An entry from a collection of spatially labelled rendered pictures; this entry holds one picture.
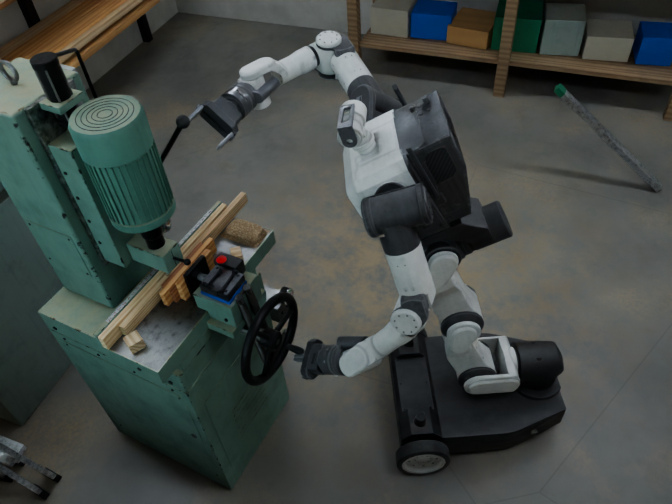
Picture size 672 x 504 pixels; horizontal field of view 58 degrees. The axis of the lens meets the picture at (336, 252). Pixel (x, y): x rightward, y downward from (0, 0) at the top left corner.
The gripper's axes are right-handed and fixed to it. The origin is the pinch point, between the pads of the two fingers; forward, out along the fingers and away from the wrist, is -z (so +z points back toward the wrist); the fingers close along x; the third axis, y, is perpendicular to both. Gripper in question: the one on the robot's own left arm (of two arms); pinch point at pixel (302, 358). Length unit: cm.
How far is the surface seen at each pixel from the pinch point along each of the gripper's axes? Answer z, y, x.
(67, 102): -4, 90, 33
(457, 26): -59, -117, 263
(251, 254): -12.9, 20.4, 27.1
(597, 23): 14, -163, 273
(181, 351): -13.6, 33.1, -8.9
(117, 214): -8, 67, 16
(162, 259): -15, 48, 13
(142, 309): -24.1, 43.2, 0.1
